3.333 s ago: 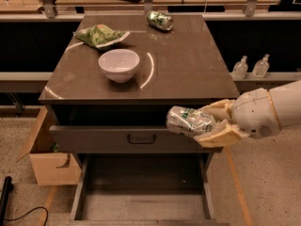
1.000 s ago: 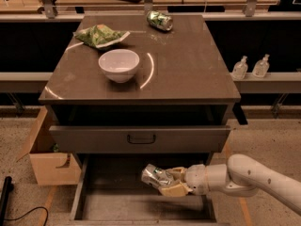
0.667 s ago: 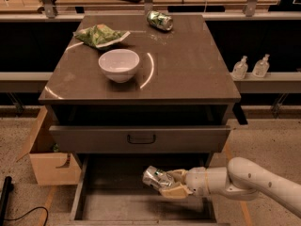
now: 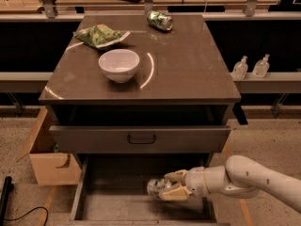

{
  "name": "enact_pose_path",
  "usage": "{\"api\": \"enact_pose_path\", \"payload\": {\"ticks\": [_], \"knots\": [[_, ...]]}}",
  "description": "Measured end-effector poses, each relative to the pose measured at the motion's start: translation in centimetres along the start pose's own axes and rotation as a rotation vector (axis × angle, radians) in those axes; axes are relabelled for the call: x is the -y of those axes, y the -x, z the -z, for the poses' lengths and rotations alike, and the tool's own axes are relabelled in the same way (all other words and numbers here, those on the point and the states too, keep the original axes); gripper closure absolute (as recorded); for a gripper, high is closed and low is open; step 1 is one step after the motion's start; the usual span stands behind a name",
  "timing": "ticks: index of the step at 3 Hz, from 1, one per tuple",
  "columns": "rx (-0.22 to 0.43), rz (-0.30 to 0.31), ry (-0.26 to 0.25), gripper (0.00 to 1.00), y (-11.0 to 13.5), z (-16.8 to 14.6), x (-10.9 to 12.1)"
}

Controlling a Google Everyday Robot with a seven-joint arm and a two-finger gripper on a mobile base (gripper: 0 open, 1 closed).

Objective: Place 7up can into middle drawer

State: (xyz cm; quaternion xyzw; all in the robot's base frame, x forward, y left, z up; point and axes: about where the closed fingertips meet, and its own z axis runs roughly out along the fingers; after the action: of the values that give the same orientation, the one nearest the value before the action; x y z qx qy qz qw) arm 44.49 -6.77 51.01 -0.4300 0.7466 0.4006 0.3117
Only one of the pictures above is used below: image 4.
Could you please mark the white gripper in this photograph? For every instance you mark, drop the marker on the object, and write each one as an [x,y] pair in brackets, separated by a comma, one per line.
[195,180]

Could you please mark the crushed 7up can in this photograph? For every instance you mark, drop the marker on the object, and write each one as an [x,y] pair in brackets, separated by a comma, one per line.
[156,187]

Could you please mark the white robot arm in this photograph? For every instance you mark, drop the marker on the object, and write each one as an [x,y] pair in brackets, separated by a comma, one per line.
[241,177]

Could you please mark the upper grey drawer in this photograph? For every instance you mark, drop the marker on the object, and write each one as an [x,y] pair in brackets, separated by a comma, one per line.
[113,139]

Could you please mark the open lower drawer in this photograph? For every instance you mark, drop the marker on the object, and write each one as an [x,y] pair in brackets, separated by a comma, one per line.
[112,191]

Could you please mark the grey drawer cabinet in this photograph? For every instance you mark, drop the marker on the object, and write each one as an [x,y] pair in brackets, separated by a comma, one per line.
[182,79]

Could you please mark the green soda can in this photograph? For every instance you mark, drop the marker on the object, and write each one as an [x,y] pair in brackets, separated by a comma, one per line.
[160,20]

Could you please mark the left clear sanitizer bottle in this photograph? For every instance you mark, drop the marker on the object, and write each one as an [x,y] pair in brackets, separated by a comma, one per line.
[240,69]

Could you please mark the clear sanitizer bottle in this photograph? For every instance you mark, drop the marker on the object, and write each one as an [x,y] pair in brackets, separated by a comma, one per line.
[240,69]
[261,67]

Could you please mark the cardboard box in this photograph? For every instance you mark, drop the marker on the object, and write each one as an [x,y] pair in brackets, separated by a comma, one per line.
[51,167]

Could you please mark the white bowl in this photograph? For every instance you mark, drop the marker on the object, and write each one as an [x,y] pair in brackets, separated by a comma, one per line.
[119,65]

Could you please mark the right clear sanitizer bottle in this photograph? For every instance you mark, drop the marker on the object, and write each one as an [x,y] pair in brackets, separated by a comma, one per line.
[261,67]

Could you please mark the green chip bag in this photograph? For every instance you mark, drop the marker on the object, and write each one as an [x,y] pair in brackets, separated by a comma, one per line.
[100,36]

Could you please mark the black cylindrical object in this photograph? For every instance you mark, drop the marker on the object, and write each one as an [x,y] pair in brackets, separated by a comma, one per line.
[7,188]

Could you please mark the black drawer handle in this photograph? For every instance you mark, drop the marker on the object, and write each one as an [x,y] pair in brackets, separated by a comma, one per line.
[141,140]

